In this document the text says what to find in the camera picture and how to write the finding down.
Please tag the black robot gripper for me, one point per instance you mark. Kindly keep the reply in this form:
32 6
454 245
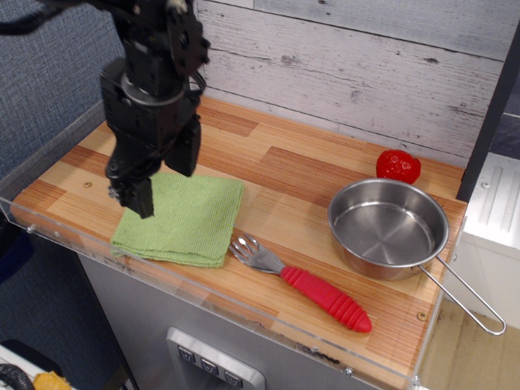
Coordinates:
165 130

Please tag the green cloth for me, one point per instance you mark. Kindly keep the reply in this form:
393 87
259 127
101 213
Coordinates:
192 224

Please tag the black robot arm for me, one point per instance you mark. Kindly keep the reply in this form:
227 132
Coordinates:
151 94

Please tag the silver button panel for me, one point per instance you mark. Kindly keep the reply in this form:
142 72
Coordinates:
202 366

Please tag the stainless steel pan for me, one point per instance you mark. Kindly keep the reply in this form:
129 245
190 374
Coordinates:
390 230

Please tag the yellow object bottom left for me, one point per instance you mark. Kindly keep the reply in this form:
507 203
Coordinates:
50 381

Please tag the red toy strawberry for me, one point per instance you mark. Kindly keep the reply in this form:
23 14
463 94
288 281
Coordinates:
396 164

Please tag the clear acrylic guard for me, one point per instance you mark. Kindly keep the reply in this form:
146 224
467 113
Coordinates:
292 162

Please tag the white appliance at right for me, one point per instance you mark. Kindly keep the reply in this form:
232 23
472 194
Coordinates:
487 251

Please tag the red handled metal fork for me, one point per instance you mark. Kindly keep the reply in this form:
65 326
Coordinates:
339 305

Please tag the dark grey right post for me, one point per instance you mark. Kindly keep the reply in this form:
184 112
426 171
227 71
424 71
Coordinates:
497 105

